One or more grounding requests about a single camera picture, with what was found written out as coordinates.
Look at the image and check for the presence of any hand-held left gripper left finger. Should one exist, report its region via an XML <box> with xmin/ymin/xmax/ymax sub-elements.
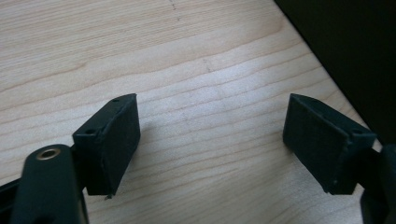
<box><xmin>72</xmin><ymin>92</ymin><xmax>141</xmax><ymax>197</ymax></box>

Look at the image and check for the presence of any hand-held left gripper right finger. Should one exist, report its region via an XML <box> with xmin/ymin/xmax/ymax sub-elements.
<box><xmin>282</xmin><ymin>92</ymin><xmax>378</xmax><ymax>196</ymax></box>

